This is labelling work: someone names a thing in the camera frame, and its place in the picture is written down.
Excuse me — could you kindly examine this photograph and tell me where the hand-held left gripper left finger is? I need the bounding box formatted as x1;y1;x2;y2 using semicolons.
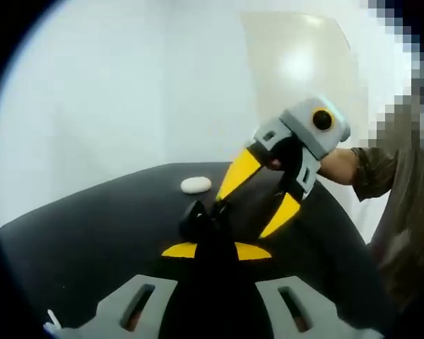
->
51;242;216;339

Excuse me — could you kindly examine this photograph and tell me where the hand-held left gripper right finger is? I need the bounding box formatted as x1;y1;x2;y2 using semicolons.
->
215;242;377;339

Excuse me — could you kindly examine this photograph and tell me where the black earphone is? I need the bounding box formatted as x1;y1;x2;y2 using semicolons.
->
211;201;233;222

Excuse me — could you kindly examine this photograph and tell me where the white charging case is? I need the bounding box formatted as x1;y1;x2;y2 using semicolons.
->
180;176;213;194

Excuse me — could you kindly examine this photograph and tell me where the small white object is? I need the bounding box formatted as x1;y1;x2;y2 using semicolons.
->
44;309;61;335

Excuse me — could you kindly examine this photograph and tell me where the black table mat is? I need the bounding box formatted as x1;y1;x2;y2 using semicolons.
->
0;160;368;339

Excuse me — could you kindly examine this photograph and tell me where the beige wall panel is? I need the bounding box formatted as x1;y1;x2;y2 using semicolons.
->
240;11;379;149

